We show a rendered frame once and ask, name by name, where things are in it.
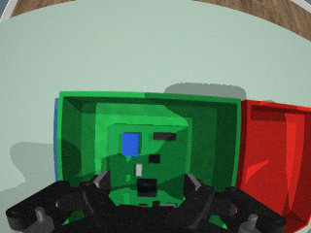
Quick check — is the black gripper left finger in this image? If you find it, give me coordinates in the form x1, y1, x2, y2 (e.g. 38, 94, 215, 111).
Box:
6, 170, 128, 233

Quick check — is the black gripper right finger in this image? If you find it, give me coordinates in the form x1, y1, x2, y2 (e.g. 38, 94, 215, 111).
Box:
164, 174, 287, 233

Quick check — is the green circuit board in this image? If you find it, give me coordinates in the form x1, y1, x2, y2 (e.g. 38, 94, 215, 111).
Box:
110, 124, 188, 208

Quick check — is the red bin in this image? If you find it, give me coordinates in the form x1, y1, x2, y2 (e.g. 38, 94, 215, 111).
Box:
235, 100, 311, 233

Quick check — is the green bin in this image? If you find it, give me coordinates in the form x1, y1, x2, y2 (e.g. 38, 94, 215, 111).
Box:
57, 91, 241, 192

